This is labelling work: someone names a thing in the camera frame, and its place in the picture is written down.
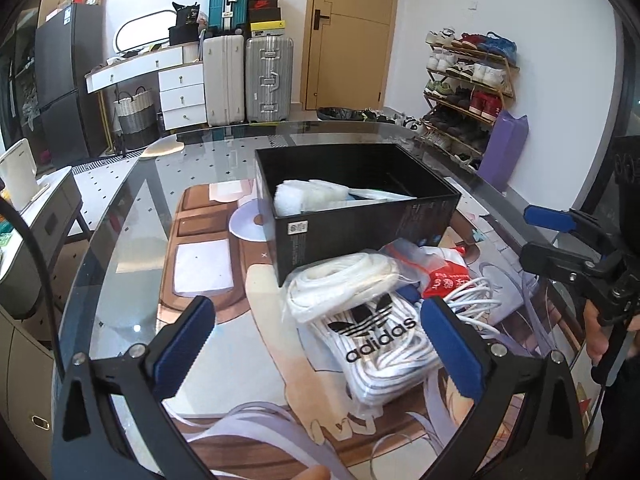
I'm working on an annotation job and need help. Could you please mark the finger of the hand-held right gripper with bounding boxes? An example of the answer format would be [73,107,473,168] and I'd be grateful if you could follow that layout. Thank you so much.
[524,206,618,256]
[520,242,601,288]

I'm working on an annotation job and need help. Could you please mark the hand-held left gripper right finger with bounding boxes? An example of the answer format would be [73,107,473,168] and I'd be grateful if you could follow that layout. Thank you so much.
[419,296,588,480]

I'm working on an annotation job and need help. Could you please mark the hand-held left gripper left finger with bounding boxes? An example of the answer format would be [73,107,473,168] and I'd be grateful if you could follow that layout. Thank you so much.
[50,295,217,480]

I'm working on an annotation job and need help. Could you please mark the white charging cable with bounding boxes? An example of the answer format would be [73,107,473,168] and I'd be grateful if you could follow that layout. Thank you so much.
[442,279,507,358]

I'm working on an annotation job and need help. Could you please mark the bagged white striped socks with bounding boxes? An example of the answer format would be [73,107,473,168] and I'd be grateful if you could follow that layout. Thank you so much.
[310,290,451,417]

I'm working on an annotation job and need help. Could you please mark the red and white plastic bag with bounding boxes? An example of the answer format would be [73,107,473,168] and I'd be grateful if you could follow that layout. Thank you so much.
[380,237,472,302]

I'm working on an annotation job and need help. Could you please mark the bagged white cloth roll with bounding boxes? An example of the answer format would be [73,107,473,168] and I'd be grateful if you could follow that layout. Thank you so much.
[285,252,402,324]

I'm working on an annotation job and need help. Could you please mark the black cardboard box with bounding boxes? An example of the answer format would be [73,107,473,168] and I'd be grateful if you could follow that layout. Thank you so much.
[254,143,462,288]

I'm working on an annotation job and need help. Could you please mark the white bubble wrap piece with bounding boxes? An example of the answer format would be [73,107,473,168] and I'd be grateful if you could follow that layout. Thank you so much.
[275,179,357,217]

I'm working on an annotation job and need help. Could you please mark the person's right hand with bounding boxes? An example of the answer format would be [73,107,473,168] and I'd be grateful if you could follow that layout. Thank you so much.
[584,302,613,365]

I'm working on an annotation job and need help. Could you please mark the purple bag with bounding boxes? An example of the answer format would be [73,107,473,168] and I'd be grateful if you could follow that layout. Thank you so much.
[475,110,530,191]

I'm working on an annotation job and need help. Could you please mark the wooden shoe rack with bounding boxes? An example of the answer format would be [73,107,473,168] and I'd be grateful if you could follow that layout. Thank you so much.
[422,30,521,171]

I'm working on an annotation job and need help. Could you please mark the grey sideboard cabinet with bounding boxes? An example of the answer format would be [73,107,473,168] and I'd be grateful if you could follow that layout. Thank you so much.
[0,166,91,318]

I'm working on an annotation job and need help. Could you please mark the scattered sneakers group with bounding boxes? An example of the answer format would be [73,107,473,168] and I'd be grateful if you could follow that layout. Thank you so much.
[360,107,427,131]

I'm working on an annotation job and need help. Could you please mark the white electric kettle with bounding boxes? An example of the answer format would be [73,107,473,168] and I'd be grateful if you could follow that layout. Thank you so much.
[0,139,51,210]

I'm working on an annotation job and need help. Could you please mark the woven laundry basket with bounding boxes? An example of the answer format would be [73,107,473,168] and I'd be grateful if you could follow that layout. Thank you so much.
[112,86,153,133]

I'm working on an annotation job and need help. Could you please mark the white dressing table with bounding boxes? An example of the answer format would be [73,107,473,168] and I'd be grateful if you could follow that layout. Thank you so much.
[85,45,207,131]

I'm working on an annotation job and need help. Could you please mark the white suitcase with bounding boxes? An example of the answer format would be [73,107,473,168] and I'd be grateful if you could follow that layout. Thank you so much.
[202,35,246,127]

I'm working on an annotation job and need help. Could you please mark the tan wooden door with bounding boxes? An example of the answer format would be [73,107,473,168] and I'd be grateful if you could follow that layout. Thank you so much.
[300,0,401,111]

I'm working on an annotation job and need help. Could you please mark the silver suitcase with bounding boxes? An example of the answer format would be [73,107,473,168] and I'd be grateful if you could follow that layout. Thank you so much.
[245,36,295,123]

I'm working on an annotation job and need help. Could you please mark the dark grey refrigerator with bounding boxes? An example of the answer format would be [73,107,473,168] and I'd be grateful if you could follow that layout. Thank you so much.
[34,2,106,161]

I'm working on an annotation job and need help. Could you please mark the tall glass door wardrobe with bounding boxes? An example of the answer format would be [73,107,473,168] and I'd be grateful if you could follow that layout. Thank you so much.
[0,10,41,136]

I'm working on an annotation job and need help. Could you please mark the black storage box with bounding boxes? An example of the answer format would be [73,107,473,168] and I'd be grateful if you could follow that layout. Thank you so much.
[168,25,203,46]

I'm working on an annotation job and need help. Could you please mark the oval mirror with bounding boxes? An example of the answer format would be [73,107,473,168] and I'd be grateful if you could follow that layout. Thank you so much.
[116,8,176,53]

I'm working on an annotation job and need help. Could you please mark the black paper bag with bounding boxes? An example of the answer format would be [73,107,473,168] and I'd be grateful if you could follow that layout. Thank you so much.
[172,2,201,26]

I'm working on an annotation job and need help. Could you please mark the black cable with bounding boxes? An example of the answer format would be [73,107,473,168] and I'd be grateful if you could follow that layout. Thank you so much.
[0,195,66,396]

